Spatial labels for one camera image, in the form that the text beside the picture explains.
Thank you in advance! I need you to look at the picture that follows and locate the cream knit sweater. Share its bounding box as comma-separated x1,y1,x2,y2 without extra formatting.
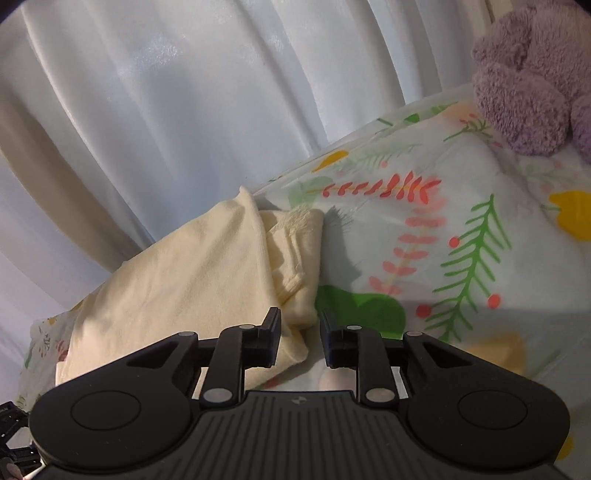
56,189,324,388

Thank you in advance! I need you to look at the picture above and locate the floral plastic bed cover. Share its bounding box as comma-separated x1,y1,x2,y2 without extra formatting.
15,88,590,479

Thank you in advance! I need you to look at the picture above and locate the beige drape curtain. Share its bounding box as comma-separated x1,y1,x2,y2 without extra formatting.
1,86,141,272

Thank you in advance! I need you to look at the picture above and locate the white sheer curtain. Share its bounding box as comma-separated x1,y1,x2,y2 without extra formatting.
1,1,492,377

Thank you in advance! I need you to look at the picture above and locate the purple plush teddy bear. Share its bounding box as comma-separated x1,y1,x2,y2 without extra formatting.
472,1,590,161

